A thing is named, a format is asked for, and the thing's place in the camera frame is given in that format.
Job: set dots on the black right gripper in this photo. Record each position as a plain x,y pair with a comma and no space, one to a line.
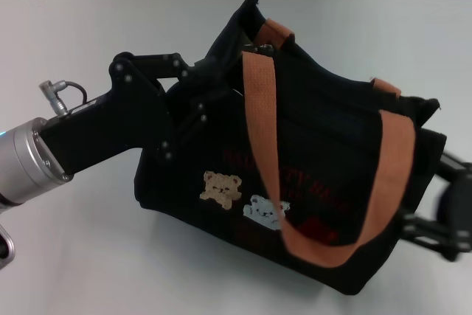
457,200

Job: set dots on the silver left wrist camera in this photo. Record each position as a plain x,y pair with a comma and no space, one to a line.
7,248

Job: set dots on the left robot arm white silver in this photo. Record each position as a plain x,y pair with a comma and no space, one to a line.
29,160

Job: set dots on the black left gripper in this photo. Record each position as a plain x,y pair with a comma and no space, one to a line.
121,123

